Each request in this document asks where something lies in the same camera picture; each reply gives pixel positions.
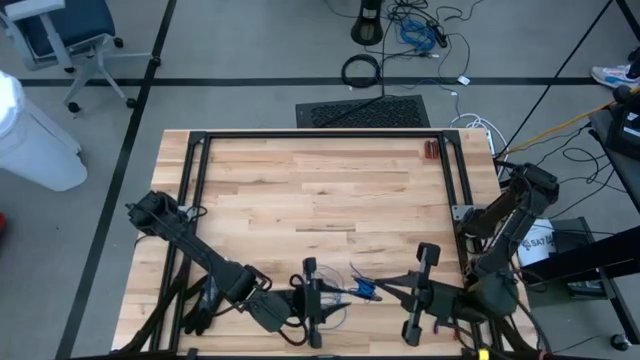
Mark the black wheeled leg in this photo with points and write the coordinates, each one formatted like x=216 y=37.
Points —
x=627 y=11

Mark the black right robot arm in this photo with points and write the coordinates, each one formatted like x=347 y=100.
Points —
x=510 y=225

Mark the black grey work glove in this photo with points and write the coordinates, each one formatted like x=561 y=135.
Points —
x=205 y=305

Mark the grey office chair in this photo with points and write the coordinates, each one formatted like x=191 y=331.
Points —
x=70 y=25

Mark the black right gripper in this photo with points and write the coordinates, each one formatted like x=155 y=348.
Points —
x=440 y=300

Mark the white bin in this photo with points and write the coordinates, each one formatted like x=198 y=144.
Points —
x=35 y=150

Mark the black floor stand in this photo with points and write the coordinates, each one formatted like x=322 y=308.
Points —
x=367 y=30

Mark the white cardboard box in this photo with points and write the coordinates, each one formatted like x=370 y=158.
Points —
x=537 y=245

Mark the small red box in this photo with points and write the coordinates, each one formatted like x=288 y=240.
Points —
x=431 y=149

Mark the white power adapter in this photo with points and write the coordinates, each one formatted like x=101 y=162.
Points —
x=463 y=80

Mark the leg in blue jeans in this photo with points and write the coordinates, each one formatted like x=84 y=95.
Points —
x=612 y=75

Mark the black floor mat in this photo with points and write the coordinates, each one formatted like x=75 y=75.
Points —
x=365 y=112

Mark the white power strip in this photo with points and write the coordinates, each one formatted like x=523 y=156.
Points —
x=490 y=142

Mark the black cart with screen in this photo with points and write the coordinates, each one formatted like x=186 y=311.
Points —
x=630 y=135

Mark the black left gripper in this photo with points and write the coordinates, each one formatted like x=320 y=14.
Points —
x=312 y=305

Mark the yellow tag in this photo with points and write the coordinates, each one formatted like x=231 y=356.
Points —
x=483 y=354

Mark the black power strip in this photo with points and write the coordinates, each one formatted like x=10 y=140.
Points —
x=437 y=32

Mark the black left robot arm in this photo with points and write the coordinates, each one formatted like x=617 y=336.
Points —
x=200 y=250

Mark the black equipment stand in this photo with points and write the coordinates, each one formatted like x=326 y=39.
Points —
x=590 y=255

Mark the thin black diagonal rod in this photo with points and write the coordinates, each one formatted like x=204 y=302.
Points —
x=552 y=82

